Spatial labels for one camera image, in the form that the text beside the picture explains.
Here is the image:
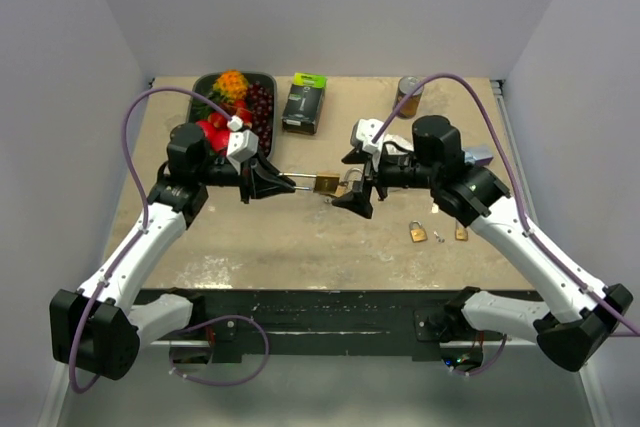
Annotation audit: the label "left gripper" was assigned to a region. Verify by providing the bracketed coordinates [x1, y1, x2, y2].
[196, 144, 296, 204]

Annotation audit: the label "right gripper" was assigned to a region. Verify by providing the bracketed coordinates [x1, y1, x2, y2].
[332, 145, 439, 218]

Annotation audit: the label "small brass padlock with key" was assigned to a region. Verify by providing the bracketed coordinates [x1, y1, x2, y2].
[409, 220, 428, 243]

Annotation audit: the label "long shackle brass padlock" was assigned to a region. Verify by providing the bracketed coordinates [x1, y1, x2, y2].
[455, 225, 469, 241]

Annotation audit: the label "large brass padlock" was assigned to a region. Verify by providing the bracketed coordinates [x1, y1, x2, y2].
[333, 167, 363, 198]
[280, 172, 341, 196]

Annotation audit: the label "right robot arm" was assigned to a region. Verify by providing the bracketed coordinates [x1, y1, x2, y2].
[332, 115, 633, 372]

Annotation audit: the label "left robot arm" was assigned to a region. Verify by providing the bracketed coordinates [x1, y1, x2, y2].
[49, 123, 296, 380]

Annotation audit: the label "white toilet paper roll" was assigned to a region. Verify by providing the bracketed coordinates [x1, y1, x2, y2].
[383, 134, 414, 155]

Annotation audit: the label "red apple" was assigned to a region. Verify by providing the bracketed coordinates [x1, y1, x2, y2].
[196, 120, 231, 156]

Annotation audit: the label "red strawberries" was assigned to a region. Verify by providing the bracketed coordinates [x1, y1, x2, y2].
[207, 100, 253, 130]

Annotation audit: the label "dark red grapes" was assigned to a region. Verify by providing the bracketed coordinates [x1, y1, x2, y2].
[245, 81, 275, 156]

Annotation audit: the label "black green razor box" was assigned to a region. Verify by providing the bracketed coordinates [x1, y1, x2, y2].
[281, 73, 327, 135]

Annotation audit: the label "orange flower bunch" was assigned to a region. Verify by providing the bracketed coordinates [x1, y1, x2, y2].
[212, 70, 249, 103]

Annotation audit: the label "orange label tin can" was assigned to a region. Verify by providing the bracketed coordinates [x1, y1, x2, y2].
[394, 76, 423, 119]

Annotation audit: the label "grey fruit tray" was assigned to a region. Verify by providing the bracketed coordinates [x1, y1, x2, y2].
[187, 70, 277, 157]

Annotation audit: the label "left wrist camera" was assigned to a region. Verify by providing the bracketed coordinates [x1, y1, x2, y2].
[226, 116, 259, 170]

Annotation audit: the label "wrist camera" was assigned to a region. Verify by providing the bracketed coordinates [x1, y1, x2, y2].
[350, 119, 383, 155]
[226, 116, 259, 170]

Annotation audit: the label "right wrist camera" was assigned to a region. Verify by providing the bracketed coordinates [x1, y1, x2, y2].
[350, 119, 383, 155]

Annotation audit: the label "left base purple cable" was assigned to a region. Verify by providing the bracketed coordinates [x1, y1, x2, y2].
[168, 315, 271, 388]

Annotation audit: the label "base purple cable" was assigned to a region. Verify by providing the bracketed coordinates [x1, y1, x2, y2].
[444, 334, 508, 377]
[168, 315, 271, 388]

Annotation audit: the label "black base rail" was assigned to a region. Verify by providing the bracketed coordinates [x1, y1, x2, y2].
[134, 287, 506, 364]

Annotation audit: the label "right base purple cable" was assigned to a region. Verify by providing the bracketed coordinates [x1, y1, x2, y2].
[444, 334, 508, 377]

